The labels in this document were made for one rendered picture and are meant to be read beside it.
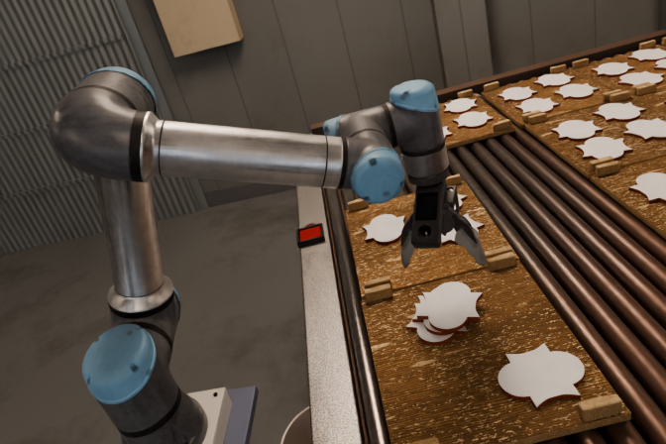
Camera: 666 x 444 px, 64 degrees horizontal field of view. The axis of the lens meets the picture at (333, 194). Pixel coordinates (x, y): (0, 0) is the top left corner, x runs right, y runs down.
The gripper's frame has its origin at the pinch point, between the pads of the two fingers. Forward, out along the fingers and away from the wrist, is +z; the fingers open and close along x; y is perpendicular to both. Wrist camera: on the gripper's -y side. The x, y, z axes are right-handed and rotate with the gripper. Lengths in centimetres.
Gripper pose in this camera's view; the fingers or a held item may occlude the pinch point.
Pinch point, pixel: (443, 270)
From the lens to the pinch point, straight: 102.3
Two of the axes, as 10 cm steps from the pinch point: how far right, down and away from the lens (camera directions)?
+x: -9.2, 0.7, 3.8
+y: 3.0, -4.9, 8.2
